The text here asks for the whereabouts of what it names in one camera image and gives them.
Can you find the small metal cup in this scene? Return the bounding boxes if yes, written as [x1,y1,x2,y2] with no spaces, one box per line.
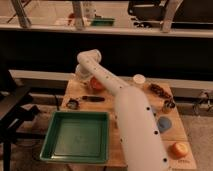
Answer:
[66,98,79,110]

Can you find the green box on shelf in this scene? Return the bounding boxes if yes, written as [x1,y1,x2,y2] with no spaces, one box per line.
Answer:
[91,18,114,26]

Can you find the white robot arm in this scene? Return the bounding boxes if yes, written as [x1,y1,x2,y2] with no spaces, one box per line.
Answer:
[76,49,169,171]

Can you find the black handled tool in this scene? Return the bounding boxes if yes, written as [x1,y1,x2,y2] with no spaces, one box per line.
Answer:
[82,96,105,102]

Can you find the black side table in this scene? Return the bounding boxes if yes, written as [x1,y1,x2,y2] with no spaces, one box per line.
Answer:
[0,85,41,171]

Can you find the green plastic tray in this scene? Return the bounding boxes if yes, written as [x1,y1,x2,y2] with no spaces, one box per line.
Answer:
[40,111,109,164]

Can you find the blue round object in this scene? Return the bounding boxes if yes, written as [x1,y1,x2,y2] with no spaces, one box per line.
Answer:
[157,117,172,133]

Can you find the small dark ring cup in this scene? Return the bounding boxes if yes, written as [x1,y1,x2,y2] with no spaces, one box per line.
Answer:
[162,100,175,113]

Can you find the red round object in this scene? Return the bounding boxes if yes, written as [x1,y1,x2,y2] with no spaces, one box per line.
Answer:
[90,77,104,91]

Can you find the orange fruit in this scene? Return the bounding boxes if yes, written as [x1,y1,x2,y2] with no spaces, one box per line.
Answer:
[171,142,189,158]

